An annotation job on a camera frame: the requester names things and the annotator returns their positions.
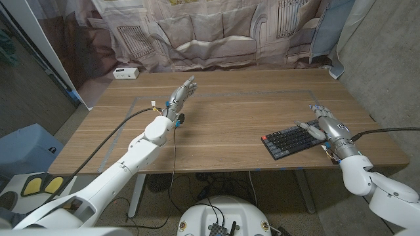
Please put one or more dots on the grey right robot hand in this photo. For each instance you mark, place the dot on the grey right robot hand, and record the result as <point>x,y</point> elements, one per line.
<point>336,129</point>

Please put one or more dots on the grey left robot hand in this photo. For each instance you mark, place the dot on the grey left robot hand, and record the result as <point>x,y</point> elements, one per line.
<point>180,96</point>

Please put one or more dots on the black keyboard with red keys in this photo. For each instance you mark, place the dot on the black keyboard with red keys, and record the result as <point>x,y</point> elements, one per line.
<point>287,142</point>

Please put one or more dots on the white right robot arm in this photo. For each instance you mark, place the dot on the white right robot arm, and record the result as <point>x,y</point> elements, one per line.
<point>361,177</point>

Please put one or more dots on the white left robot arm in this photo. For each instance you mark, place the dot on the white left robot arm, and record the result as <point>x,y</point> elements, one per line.
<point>138,157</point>

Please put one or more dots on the white power strip box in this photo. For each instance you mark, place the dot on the white power strip box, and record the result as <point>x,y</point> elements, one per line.
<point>125,73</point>

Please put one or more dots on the printed living room backdrop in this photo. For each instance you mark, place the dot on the printed living room backdrop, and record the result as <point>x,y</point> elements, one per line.
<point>210,36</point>

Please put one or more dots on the white table leg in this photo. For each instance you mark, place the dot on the white table leg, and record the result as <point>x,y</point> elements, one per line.
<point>304,193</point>
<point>136,196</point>

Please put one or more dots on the round black floor fan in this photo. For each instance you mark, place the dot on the round black floor fan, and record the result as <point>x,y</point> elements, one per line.
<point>157,183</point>

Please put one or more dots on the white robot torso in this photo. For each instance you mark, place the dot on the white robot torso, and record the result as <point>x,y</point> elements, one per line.
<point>203,213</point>

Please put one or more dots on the black electronics module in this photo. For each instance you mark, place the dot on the black electronics module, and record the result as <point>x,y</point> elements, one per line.
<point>218,229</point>

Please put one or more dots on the yellow foot pedal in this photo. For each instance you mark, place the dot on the yellow foot pedal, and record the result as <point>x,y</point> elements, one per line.
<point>32,187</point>
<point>54,184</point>

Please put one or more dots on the blue plastic bin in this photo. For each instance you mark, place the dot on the blue plastic bin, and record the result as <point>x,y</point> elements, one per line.
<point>26,150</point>

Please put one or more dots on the white upright panel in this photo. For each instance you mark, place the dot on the white upright panel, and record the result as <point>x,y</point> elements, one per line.
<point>29,26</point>

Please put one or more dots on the white foot pedal board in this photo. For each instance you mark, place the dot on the white foot pedal board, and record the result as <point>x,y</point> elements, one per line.
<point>19,203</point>

